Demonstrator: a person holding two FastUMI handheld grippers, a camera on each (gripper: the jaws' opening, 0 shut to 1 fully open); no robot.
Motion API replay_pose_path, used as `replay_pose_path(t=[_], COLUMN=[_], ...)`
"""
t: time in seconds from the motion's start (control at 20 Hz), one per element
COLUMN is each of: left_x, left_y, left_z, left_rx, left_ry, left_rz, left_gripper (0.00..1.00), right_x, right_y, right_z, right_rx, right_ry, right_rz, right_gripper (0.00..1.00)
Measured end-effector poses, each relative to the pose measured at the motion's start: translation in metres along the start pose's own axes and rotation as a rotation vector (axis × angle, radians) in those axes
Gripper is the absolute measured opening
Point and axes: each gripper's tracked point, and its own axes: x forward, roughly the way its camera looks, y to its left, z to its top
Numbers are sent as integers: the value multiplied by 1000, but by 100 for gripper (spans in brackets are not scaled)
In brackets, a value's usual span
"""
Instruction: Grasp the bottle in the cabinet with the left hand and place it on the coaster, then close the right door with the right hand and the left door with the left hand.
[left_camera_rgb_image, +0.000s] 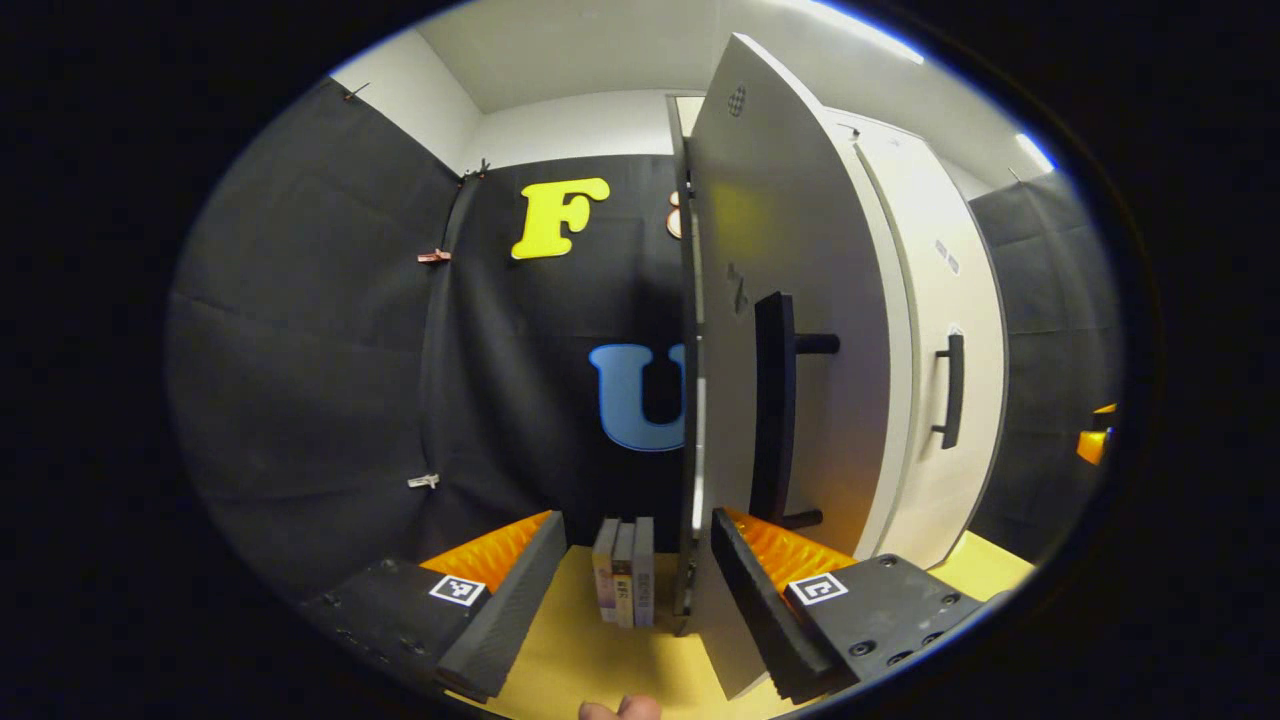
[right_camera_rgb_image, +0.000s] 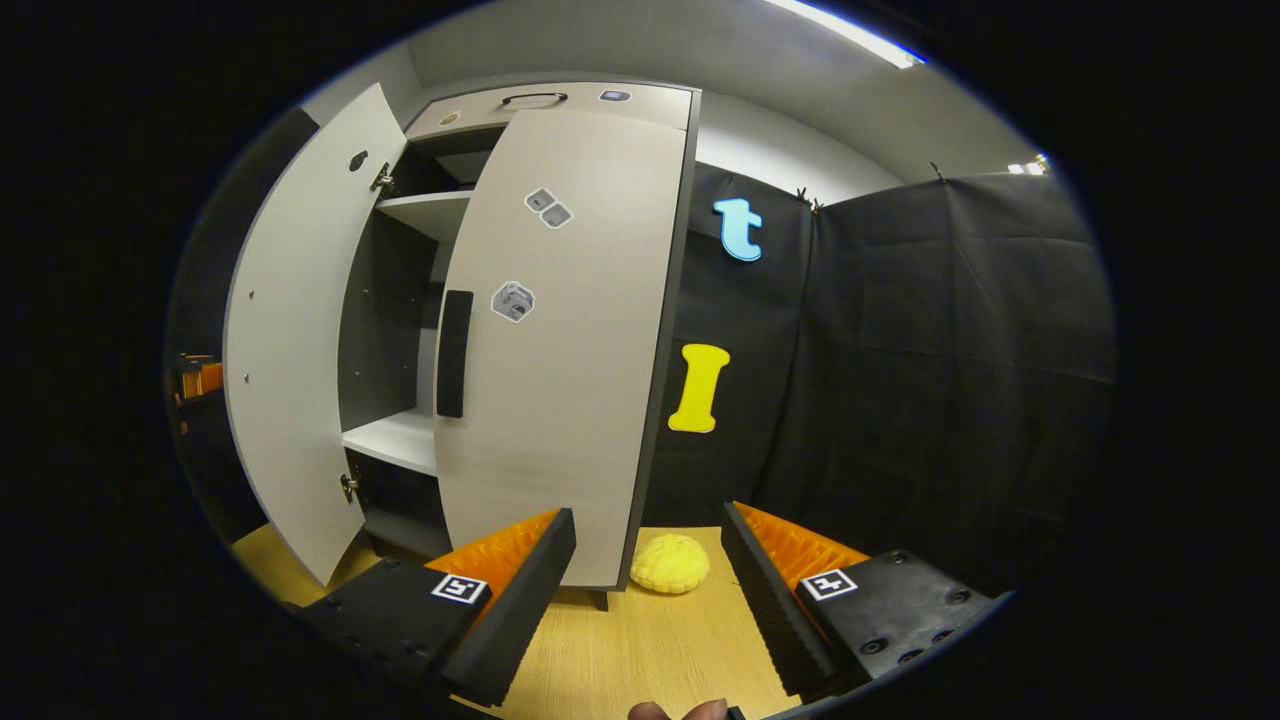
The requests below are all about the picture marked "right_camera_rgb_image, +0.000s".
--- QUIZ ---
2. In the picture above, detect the beige cabinet drawer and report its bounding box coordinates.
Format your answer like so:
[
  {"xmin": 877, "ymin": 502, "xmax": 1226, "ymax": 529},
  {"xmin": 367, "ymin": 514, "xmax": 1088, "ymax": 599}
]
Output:
[{"xmin": 405, "ymin": 84, "xmax": 694, "ymax": 141}]

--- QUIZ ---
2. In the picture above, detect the white cabinet shelf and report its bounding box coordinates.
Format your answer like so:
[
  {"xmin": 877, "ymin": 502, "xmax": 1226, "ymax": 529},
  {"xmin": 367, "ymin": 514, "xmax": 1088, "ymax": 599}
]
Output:
[
  {"xmin": 375, "ymin": 190, "xmax": 473, "ymax": 243},
  {"xmin": 342, "ymin": 408, "xmax": 441, "ymax": 477}
]

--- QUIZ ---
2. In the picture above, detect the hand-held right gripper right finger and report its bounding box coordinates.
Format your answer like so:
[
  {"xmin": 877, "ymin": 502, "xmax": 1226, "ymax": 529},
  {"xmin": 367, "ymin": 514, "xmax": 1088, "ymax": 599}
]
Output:
[{"xmin": 720, "ymin": 500, "xmax": 1001, "ymax": 701}]

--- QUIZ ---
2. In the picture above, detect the yellow textured sponge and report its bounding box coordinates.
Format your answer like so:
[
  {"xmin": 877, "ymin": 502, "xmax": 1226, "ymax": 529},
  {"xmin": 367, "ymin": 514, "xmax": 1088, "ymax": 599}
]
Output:
[{"xmin": 629, "ymin": 533, "xmax": 712, "ymax": 596}]

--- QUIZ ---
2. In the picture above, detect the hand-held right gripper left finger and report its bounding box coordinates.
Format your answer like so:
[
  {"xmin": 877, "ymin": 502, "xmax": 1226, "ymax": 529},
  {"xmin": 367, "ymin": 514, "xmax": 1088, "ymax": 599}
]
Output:
[{"xmin": 300, "ymin": 507, "xmax": 578, "ymax": 708}]

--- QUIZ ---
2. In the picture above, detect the long ceiling light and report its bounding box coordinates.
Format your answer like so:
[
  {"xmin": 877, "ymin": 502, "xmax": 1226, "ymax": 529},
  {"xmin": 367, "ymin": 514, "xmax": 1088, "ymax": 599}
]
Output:
[{"xmin": 765, "ymin": 0, "xmax": 926, "ymax": 69}]

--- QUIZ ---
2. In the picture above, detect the black backdrop cloth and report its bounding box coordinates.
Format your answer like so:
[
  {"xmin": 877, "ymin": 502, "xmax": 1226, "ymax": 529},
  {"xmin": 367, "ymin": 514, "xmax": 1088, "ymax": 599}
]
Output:
[{"xmin": 165, "ymin": 105, "xmax": 1119, "ymax": 601}]

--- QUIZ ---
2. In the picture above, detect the white cabinet door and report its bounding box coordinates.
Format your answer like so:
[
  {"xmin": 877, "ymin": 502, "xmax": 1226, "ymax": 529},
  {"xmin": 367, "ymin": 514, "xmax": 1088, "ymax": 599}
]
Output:
[
  {"xmin": 222, "ymin": 82, "xmax": 409, "ymax": 587},
  {"xmin": 432, "ymin": 108, "xmax": 691, "ymax": 591}
]

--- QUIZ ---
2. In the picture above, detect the grey white cabinet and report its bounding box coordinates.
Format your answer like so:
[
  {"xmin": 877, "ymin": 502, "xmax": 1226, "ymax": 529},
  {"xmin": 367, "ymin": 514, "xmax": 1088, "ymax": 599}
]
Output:
[{"xmin": 335, "ymin": 80, "xmax": 703, "ymax": 613}]

